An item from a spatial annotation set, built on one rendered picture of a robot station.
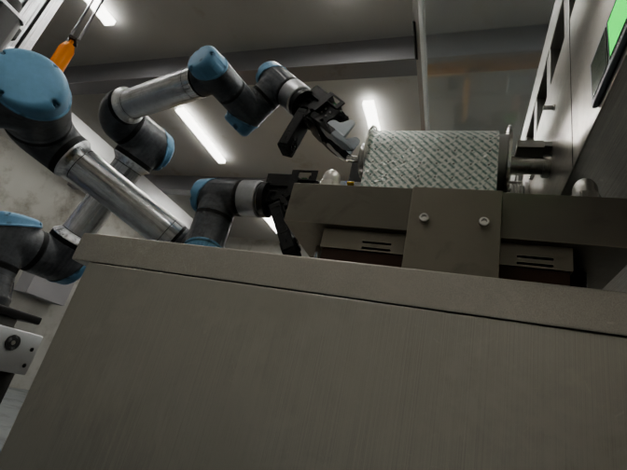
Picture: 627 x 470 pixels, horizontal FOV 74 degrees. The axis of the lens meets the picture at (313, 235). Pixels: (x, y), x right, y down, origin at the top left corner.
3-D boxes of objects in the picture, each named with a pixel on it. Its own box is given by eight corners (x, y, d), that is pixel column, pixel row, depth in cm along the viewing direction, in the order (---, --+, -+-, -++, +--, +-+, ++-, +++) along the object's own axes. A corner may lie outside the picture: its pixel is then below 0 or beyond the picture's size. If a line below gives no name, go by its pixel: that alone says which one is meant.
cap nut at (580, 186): (564, 217, 51) (564, 186, 53) (599, 220, 50) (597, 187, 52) (572, 202, 48) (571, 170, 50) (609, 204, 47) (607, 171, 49)
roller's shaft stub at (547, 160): (506, 181, 80) (507, 162, 82) (547, 183, 78) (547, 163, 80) (508, 168, 77) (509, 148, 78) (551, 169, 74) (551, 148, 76)
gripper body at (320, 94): (346, 103, 89) (313, 77, 95) (315, 127, 89) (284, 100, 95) (353, 126, 96) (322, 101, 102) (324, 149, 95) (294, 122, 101)
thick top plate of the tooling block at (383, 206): (314, 265, 70) (322, 232, 72) (594, 297, 56) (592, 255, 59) (283, 220, 56) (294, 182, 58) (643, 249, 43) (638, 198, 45)
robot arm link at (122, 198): (-5, 142, 87) (185, 288, 97) (-16, 115, 77) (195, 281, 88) (40, 109, 92) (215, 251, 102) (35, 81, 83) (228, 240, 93)
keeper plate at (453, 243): (401, 277, 48) (413, 194, 52) (496, 288, 45) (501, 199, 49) (399, 269, 46) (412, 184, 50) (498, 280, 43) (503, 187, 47)
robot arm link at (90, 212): (9, 258, 116) (131, 103, 123) (61, 278, 127) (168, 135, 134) (20, 276, 108) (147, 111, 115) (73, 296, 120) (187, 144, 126)
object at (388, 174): (347, 250, 74) (365, 163, 81) (492, 264, 66) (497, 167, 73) (347, 249, 74) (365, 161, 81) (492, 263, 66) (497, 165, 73)
